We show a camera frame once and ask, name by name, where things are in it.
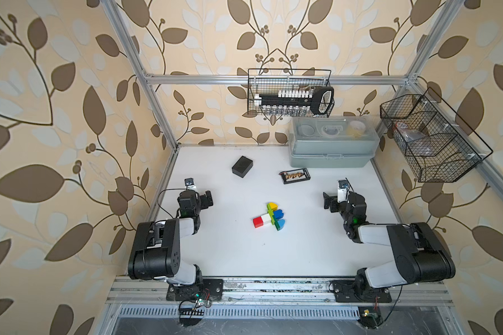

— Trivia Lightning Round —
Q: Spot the aluminium front rail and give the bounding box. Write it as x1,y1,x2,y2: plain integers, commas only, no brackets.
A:
106,276,454,320

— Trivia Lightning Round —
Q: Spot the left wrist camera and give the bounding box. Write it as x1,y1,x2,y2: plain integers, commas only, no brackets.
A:
184,177,197,192

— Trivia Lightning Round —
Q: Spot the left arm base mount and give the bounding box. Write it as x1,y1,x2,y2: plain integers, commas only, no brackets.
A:
166,278,224,302

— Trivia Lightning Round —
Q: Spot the wire basket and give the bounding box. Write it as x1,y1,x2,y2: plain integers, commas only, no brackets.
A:
380,87,493,183
247,68,335,118

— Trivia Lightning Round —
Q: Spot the lime lego brick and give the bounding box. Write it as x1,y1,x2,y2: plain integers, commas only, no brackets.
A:
268,209,275,225

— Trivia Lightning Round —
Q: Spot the dark blue lego brick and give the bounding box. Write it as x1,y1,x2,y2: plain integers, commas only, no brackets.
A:
273,209,284,220

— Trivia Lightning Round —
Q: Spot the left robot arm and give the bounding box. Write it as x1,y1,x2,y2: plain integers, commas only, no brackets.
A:
127,189,213,286

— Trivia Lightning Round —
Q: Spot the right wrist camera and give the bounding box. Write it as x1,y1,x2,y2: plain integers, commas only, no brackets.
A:
337,179,351,203

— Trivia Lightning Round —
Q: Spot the back wire basket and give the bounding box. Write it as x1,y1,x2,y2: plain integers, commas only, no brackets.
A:
247,68,335,118

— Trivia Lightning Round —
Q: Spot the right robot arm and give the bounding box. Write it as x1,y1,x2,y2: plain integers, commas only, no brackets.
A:
323,191,456,292

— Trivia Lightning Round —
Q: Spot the light blue lego brick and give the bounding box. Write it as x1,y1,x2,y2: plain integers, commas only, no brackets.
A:
274,219,285,231

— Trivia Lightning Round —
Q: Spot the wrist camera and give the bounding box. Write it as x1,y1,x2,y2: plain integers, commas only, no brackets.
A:
184,177,197,192
337,179,351,203

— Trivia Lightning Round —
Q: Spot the white lego brick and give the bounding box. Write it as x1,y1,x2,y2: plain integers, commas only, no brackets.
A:
261,214,272,226

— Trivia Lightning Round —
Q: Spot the right wire basket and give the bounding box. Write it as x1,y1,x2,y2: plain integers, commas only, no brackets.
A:
380,87,493,183

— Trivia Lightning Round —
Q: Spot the yellow lego brick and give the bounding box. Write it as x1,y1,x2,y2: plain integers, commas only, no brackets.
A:
267,202,278,211

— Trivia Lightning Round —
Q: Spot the black box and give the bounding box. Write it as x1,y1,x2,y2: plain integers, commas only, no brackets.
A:
232,156,253,178

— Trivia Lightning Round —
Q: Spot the red lego brick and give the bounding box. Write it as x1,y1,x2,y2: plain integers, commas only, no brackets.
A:
252,216,264,228

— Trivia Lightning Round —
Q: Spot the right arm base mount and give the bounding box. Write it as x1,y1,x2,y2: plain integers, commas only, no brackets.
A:
330,280,393,304

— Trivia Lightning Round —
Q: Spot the grey plastic toolbox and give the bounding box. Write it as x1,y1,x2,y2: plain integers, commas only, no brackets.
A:
289,117,379,168

